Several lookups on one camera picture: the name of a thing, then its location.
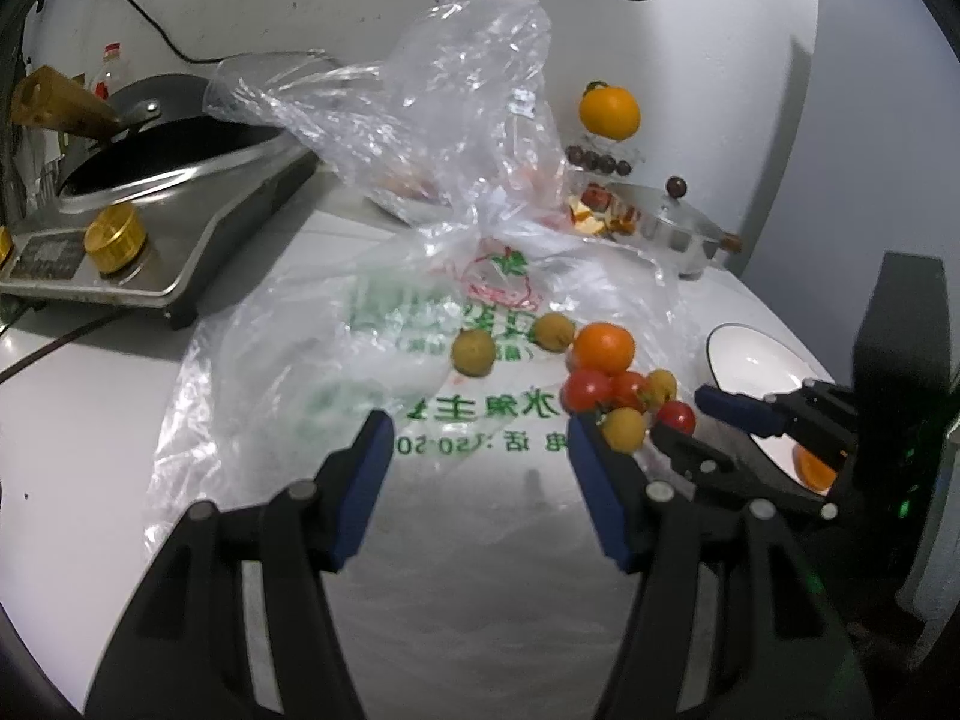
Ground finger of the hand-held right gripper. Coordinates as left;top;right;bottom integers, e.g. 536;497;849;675
649;421;838;523
694;382;808;440

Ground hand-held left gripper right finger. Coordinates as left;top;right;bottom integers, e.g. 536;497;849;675
566;414;875;720

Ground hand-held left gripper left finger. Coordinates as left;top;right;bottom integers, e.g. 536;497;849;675
82;409;398;720

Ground white plate with dark rim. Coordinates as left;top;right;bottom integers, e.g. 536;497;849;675
705;322;842;497

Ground yellow round fruit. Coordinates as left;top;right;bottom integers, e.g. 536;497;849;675
450;330;497;378
602;406;647;453
530;313;577;354
641;367;679;407

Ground red cherry tomato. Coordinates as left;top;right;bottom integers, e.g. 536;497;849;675
654;400;698;437
609;370;650;412
562;369;614;414

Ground orange mandarin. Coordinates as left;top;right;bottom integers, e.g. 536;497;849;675
571;321;637;377

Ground clear box of dark fruits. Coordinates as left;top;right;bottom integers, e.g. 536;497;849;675
564;131;647;176

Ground printed white plastic bag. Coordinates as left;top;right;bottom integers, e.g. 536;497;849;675
146;225;685;542

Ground steel pot lid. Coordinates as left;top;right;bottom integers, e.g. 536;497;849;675
604;175;725;238

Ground orange peels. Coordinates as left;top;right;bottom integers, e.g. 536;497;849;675
566;184;638;238

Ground silver induction cooker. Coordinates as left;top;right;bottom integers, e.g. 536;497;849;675
0;127;320;329

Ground large orange with stem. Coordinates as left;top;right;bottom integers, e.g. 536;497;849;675
577;80;643;142

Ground clear crumpled plastic bag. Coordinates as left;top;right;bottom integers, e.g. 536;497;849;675
202;0;572;242

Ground clear oil bottle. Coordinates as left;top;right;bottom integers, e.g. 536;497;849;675
86;41;133;102

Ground steel pot with wooden handle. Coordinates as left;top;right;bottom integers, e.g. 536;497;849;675
600;199;745;280

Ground dark cable on table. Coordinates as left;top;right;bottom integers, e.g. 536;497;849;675
0;311;115;385

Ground black wok with wooden handle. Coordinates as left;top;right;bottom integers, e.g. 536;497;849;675
11;66;290;200

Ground black power cable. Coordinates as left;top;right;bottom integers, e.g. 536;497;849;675
90;0;227;65

